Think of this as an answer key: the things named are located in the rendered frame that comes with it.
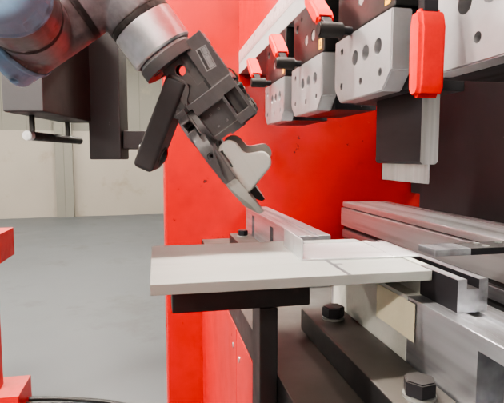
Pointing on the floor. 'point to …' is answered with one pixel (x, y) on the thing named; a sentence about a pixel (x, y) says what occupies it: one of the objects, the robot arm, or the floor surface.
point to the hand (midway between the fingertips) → (251, 201)
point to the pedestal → (6, 244)
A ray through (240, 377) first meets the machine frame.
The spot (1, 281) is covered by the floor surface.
